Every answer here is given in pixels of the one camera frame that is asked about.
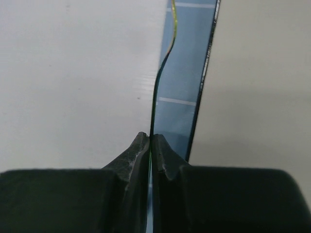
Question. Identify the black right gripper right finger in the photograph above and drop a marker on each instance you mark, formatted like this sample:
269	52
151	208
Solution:
210	199

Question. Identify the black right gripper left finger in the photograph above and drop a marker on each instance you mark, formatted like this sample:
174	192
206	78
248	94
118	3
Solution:
112	199

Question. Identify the square white plate black rim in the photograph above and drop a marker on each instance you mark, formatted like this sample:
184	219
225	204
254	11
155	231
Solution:
255	109

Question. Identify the blue checked cloth napkin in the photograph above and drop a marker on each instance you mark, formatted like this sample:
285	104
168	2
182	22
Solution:
184	50

